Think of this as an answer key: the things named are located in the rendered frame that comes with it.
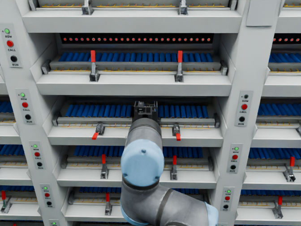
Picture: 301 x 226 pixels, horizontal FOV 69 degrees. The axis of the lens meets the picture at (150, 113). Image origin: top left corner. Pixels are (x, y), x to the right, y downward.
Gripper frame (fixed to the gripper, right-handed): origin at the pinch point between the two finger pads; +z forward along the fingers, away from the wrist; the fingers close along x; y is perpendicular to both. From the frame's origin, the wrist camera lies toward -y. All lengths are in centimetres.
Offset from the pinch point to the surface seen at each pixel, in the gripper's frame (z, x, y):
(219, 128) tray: -3.9, -25.8, -4.4
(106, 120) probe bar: -3.4, 14.3, -1.9
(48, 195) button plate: -8, 38, -32
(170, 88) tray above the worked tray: -8.3, -7.5, 11.4
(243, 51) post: -9.2, -27.9, 22.6
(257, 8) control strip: -9.9, -29.5, 33.6
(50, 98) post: -0.8, 34.3, 5.3
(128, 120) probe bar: -3.4, 6.6, -1.8
